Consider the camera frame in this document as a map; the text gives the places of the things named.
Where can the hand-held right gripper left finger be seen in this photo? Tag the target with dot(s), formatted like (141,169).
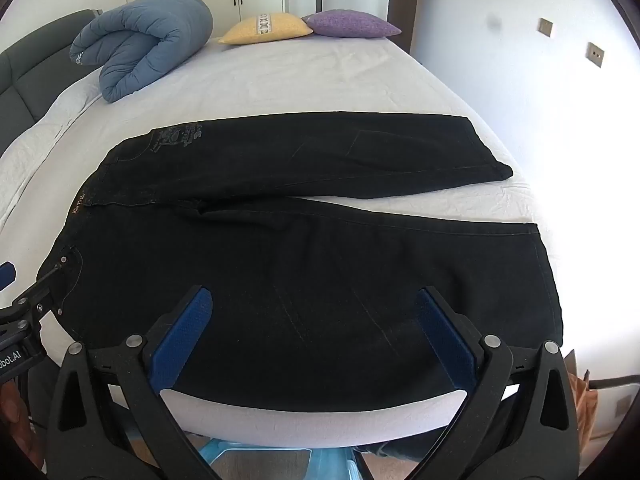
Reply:
(182,340)

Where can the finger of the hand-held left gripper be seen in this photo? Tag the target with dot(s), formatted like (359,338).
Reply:
(40,287)
(6,275)

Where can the brown paper bag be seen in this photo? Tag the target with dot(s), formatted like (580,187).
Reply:
(585,395)

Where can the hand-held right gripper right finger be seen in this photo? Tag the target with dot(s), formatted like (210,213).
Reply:
(446,340)

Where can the blue plastic stool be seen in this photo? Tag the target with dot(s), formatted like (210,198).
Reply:
(325,462)

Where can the yellow pillow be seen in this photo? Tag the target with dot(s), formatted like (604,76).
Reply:
(265,27)

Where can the rolled blue duvet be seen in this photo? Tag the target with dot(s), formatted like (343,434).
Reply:
(145,35)

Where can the grey padded headboard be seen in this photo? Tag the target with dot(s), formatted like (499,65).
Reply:
(35,65)

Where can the black pants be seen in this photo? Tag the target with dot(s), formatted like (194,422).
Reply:
(300,285)

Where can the purple pillow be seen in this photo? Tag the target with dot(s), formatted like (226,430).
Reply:
(350,24)

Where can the dark brown door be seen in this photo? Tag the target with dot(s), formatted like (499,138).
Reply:
(400,15)

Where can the person's left hand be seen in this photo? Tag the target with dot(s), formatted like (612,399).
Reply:
(12,410)

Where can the bed with white sheet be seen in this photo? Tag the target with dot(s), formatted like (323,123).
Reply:
(300,75)

